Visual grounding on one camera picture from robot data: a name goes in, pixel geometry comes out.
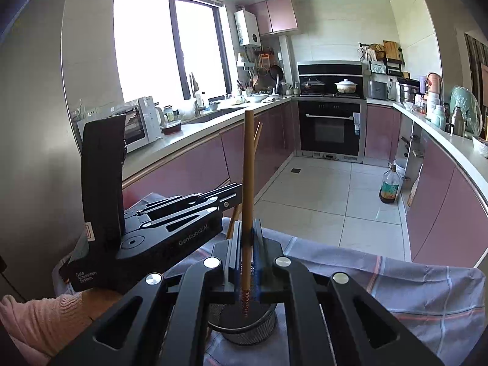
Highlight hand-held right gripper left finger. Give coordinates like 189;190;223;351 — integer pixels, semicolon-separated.
49;219;245;366

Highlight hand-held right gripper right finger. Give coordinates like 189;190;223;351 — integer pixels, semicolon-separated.
253;219;447;366

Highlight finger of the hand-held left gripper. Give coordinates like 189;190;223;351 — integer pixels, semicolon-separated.
125;190;244;238
138;184;245;214

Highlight bamboo chopstick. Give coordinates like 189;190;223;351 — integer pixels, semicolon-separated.
227;122;264;239
240;110;256;319

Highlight black mesh utensil holder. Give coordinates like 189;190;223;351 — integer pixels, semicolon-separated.
208;301;278;346

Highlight person's left forearm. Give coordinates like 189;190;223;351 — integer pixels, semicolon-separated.
0;289;128;366

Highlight pink base cabinets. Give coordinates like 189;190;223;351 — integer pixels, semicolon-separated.
364;103;488;269
121;98;302;208

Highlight white microwave oven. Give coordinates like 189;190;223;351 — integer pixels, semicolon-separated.
76;97;163;154

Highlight chrome kitchen faucet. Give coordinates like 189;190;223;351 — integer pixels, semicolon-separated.
189;72;203;117

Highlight black built-in oven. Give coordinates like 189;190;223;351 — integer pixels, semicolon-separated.
298;98;367;158

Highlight kitchen window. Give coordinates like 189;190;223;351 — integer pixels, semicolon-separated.
113;0;230;103

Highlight black cooking pot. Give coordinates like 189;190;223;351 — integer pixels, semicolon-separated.
300;77;327;93

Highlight grey plaid cloth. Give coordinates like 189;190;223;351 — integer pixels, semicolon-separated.
57;192;488;366

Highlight large oil bottle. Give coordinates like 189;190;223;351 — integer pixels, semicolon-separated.
379;163;403;204

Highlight white casserole pot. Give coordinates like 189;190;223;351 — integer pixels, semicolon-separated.
335;79;361;94

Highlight black range hood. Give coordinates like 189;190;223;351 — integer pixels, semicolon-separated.
297;61;364;97

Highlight white water heater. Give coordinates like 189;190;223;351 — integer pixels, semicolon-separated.
234;9;262;47

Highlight stainless steel pot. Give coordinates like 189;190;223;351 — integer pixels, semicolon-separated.
397;82;421;104

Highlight wooden cutting board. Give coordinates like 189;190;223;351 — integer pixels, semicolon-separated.
383;40;402;60

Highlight light blue bottle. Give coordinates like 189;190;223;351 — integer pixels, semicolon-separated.
432;105;447;129

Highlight pink jug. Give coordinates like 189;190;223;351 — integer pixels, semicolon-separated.
426;72;443;97

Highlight steel thermos bottle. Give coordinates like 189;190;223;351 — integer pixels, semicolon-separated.
451;107;467;137

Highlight mint green covered appliance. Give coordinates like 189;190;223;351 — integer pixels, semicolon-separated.
449;86;483;137

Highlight wooden slat partition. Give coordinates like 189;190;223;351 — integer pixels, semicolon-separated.
463;32;488;108

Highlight pink wall cabinet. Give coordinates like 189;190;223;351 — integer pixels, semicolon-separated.
246;0;299;36

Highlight black wall shelf rack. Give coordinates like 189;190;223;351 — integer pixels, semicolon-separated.
359;40;405;77

